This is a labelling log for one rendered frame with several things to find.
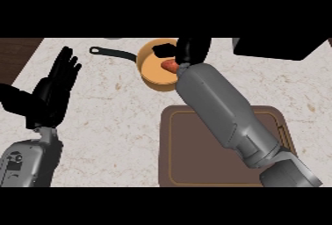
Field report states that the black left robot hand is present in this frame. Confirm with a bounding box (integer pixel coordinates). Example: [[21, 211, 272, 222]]
[[0, 46, 82, 130]]

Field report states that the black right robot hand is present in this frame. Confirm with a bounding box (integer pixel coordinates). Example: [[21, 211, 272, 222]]
[[151, 37, 212, 66]]

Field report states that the orange sweet potato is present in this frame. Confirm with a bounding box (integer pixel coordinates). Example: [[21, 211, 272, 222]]
[[160, 58, 179, 75]]

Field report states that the brown tray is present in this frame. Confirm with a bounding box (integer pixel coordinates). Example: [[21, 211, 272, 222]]
[[157, 105, 297, 188]]

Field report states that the dark brown wooden panel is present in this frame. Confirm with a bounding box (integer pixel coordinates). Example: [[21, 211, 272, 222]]
[[0, 37, 45, 85]]

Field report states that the black appliance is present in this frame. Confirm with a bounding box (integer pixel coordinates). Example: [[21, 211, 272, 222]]
[[230, 37, 328, 62]]

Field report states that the orange pot with black handle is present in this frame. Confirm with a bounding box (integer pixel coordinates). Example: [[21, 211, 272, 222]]
[[88, 38, 182, 92]]

